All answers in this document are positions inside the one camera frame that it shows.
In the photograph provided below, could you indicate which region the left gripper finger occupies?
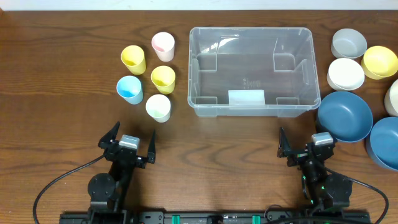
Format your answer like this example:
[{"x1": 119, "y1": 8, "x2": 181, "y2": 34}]
[
  {"x1": 147, "y1": 131, "x2": 156, "y2": 164},
  {"x1": 98, "y1": 121, "x2": 120, "y2": 148}
]

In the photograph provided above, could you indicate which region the dark blue large bowl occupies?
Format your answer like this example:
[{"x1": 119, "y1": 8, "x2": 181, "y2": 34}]
[{"x1": 316, "y1": 91, "x2": 373, "y2": 142}]

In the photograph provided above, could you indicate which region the white small bowl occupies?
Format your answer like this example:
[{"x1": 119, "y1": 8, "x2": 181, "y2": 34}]
[{"x1": 326, "y1": 58, "x2": 365, "y2": 91}]

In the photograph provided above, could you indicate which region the beige large bowl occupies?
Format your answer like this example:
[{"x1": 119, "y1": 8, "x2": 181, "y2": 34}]
[{"x1": 384, "y1": 80, "x2": 398, "y2": 117}]

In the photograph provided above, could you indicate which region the yellow small bowl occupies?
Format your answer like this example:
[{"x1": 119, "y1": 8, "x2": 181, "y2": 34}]
[{"x1": 361, "y1": 46, "x2": 397, "y2": 80}]

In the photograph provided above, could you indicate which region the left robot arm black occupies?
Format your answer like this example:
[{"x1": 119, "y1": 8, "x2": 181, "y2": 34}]
[{"x1": 88, "y1": 122, "x2": 156, "y2": 223}]

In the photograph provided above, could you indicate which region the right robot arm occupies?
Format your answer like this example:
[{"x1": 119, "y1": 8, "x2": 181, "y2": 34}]
[{"x1": 277, "y1": 128, "x2": 353, "y2": 211}]

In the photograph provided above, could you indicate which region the clear plastic storage container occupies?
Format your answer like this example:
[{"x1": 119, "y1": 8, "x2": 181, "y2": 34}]
[{"x1": 187, "y1": 27, "x2": 321, "y2": 118}]

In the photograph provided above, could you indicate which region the pale green plastic cup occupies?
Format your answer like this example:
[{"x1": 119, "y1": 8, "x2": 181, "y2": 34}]
[{"x1": 146, "y1": 94, "x2": 171, "y2": 123}]

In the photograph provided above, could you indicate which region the light blue plastic cup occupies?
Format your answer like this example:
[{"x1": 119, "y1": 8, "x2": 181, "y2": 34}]
[{"x1": 116, "y1": 75, "x2": 144, "y2": 105}]

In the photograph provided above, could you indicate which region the yellow plastic cup near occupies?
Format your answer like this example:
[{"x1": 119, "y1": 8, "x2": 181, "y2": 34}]
[{"x1": 150, "y1": 65, "x2": 176, "y2": 95}]

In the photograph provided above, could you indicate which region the yellow plastic cup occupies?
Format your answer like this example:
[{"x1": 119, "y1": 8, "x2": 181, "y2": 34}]
[
  {"x1": 150, "y1": 65, "x2": 176, "y2": 95},
  {"x1": 121, "y1": 45, "x2": 146, "y2": 75}
]

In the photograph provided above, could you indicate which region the yellow plastic cup far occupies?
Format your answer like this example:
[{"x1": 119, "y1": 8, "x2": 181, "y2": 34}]
[{"x1": 121, "y1": 45, "x2": 146, "y2": 75}]

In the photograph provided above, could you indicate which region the pink plastic cup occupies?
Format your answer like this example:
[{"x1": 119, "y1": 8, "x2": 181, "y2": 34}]
[{"x1": 151, "y1": 32, "x2": 175, "y2": 62}]

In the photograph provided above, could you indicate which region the grey small bowl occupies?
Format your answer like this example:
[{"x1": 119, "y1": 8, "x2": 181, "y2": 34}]
[{"x1": 331, "y1": 28, "x2": 368, "y2": 59}]

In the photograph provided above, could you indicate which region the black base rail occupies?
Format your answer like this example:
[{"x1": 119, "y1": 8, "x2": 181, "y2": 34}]
[{"x1": 58, "y1": 210, "x2": 373, "y2": 224}]

